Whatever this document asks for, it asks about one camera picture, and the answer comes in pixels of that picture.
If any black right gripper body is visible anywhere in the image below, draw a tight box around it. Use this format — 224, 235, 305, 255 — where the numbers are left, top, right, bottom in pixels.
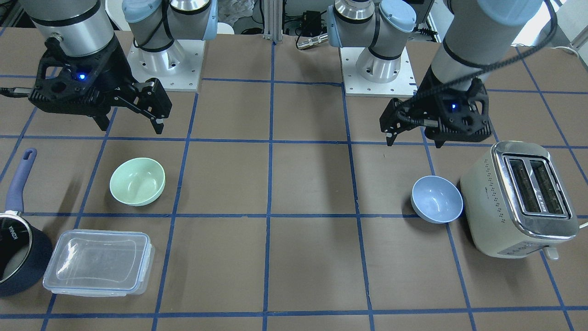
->
28, 36, 136, 121

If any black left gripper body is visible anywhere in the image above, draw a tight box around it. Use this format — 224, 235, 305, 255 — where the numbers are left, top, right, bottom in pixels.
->
411, 78, 492, 142

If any blue bowl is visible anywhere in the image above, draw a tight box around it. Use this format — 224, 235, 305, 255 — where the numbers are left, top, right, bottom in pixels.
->
410, 176, 464, 224

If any green bowl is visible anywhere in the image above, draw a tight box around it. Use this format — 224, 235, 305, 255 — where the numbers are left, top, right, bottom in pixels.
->
109, 157, 166, 206

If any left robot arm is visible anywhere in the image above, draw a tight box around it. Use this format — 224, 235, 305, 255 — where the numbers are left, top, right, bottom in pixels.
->
326, 0, 545, 148

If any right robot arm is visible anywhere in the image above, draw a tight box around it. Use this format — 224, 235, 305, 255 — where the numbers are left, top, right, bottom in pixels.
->
2, 0, 218, 134

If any cream toaster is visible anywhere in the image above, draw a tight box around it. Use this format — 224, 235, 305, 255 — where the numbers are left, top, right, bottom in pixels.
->
460, 141, 580, 260

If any clear plastic food container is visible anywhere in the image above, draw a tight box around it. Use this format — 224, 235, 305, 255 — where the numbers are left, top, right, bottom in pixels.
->
42, 229, 155, 297

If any dark blue saucepan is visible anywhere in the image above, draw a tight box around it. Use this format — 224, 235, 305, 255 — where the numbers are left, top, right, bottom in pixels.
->
0, 148, 53, 297

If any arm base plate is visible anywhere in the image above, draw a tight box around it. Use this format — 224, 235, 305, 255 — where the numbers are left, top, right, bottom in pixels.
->
127, 40, 206, 92
339, 47, 418, 98

